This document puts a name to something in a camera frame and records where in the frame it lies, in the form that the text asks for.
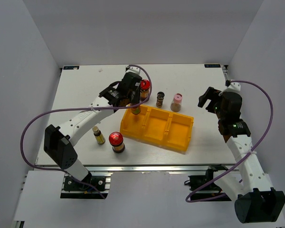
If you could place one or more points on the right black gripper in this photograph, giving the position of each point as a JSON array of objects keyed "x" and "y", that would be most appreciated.
[{"x": 211, "y": 94}]

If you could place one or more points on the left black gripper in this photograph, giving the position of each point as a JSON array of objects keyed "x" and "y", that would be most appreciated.
[{"x": 136, "y": 99}]

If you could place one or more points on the yellow-cap green-label sauce bottle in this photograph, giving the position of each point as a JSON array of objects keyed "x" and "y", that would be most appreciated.
[{"x": 135, "y": 110}]

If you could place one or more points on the small yellow-label oil bottle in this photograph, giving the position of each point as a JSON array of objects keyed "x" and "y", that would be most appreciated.
[{"x": 98, "y": 135}]

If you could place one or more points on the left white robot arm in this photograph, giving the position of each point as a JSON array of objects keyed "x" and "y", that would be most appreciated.
[{"x": 59, "y": 141}]

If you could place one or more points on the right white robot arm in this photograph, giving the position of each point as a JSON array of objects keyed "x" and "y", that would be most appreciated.
[{"x": 255, "y": 199}]

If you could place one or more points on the rear red-lid sauce jar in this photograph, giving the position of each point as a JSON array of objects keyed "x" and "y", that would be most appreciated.
[{"x": 144, "y": 89}]

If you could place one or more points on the red-lid sauce jar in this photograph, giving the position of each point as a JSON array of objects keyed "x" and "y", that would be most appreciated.
[
  {"x": 117, "y": 142},
  {"x": 144, "y": 89}
]

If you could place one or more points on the black-cap spice jar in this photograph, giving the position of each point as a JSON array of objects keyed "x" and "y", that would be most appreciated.
[{"x": 160, "y": 98}]

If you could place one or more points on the right blue table label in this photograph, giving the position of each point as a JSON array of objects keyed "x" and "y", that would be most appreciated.
[{"x": 212, "y": 65}]

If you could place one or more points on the blue table label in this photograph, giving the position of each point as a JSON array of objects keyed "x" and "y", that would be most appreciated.
[
  {"x": 70, "y": 67},
  {"x": 212, "y": 65}
]

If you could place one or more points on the pink-cap spice shaker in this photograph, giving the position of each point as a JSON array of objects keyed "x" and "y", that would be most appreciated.
[{"x": 176, "y": 103}]

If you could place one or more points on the front red-lid sauce jar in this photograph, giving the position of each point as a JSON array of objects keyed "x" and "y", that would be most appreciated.
[{"x": 117, "y": 142}]

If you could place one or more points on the yellow three-compartment bin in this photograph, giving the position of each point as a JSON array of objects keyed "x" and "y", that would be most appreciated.
[{"x": 161, "y": 128}]

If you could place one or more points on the left blue table label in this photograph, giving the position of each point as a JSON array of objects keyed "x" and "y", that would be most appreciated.
[{"x": 70, "y": 67}]

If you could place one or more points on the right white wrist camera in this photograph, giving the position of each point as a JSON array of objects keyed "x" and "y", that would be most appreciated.
[{"x": 232, "y": 87}]

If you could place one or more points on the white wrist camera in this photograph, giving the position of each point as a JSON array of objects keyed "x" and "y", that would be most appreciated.
[
  {"x": 132, "y": 69},
  {"x": 232, "y": 87}
]

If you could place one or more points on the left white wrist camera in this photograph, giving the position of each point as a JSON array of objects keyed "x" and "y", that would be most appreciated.
[{"x": 132, "y": 69}]

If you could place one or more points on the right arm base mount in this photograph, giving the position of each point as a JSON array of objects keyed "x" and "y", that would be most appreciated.
[{"x": 209, "y": 191}]

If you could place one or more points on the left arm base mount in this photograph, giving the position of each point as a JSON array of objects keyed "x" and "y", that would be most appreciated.
[{"x": 98, "y": 187}]

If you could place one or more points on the aluminium table rail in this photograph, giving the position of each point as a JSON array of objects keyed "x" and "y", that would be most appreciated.
[{"x": 144, "y": 168}]

